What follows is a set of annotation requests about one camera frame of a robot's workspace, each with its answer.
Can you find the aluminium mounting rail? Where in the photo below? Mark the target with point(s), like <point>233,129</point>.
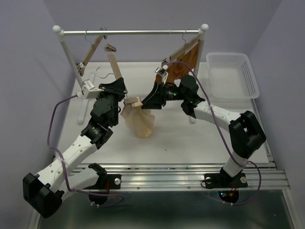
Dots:
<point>188,177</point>

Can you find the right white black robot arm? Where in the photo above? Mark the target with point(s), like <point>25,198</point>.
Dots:
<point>246,134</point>

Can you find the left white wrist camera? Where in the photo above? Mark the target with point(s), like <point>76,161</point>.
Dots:
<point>88,90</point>

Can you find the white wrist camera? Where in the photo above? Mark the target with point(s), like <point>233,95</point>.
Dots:
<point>88,90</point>
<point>161,75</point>

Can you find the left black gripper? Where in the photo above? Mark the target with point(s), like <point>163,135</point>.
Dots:
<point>116,88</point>

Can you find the empty wooden clip hanger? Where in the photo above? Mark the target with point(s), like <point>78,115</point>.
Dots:
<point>81,66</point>

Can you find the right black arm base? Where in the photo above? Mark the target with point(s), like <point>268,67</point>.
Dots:
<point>228,186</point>

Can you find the white clothes rack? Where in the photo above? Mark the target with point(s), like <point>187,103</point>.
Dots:
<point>133,32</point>

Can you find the wooden hanger with brown underwear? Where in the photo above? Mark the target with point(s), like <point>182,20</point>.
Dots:
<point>190,51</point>

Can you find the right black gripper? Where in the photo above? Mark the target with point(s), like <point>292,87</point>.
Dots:
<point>156,98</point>

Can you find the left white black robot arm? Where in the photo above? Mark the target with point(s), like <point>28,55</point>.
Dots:
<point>46,190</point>

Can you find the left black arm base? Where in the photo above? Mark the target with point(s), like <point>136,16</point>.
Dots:
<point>100,194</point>

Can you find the beige underwear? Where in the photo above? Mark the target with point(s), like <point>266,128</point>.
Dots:
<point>140,121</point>

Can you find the wooden clip hanger with beige underwear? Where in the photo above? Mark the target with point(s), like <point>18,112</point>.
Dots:
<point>114,66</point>

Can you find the white plastic basket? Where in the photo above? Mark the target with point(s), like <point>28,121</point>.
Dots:
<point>231,76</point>

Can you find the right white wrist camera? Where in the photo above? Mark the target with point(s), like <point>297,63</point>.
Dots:
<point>161,75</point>

